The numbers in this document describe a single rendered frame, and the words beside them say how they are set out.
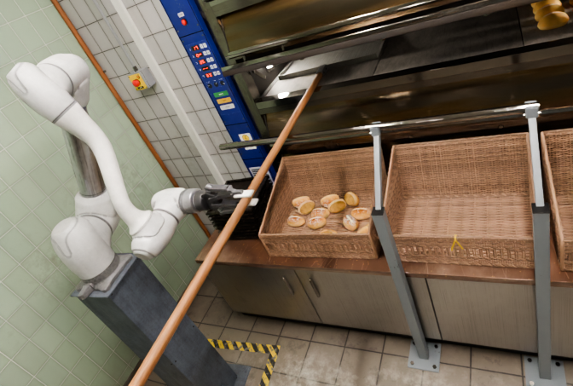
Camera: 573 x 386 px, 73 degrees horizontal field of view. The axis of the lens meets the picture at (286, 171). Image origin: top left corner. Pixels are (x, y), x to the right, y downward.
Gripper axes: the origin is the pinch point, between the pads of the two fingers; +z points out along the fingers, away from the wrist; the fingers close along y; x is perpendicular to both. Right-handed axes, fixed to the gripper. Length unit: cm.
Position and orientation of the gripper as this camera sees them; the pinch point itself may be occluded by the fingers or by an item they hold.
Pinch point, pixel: (245, 198)
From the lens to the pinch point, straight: 130.6
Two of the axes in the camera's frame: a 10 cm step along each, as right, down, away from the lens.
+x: -3.4, 6.2, -7.1
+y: 3.5, 7.8, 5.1
